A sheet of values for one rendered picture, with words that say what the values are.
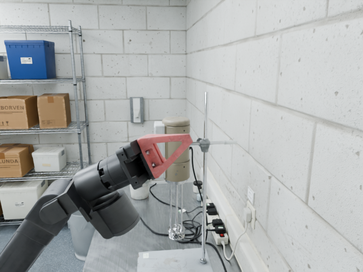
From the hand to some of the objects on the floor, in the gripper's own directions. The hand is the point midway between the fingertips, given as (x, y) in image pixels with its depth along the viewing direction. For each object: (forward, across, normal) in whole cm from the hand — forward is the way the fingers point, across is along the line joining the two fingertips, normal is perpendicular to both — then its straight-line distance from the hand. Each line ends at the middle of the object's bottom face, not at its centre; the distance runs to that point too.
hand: (186, 140), depth 46 cm
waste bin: (-161, +167, +66) cm, 241 cm away
